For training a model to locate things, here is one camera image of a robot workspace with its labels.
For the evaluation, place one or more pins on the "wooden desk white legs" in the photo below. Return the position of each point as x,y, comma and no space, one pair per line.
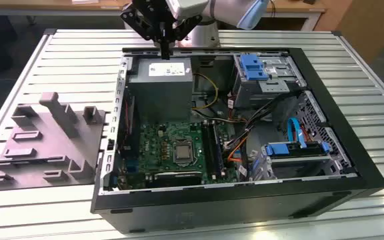
288,5

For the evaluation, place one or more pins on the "blue port connector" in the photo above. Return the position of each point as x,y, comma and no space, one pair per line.
114,182

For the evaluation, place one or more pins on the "wooden cabinet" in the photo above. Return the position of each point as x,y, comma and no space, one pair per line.
368,25

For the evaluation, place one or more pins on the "black RAM slot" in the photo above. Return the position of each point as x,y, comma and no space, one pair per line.
206,150

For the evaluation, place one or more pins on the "blue plastic drive latch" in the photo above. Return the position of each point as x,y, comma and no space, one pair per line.
253,67

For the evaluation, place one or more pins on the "hard disk in blue carrier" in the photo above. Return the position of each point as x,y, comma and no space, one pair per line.
281,149

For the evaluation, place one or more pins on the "metal drive cage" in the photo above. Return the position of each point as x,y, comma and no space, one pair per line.
274,86

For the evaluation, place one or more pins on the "silver CPU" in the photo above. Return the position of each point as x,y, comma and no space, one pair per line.
182,152

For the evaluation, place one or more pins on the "black graphics card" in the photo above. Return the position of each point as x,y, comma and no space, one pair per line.
178,176

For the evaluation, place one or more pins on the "black open PC case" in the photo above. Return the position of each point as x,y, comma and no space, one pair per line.
212,207

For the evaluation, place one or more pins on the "grey parts rack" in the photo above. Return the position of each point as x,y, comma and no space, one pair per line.
61,140

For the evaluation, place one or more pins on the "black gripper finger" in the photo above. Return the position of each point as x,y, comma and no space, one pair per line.
138,22
182,31

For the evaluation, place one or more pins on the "grey power supply unit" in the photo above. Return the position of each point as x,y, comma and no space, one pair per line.
161,100

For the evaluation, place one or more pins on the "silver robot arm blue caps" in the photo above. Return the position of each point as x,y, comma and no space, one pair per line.
205,35

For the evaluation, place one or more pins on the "green motherboard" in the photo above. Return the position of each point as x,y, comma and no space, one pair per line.
154,140

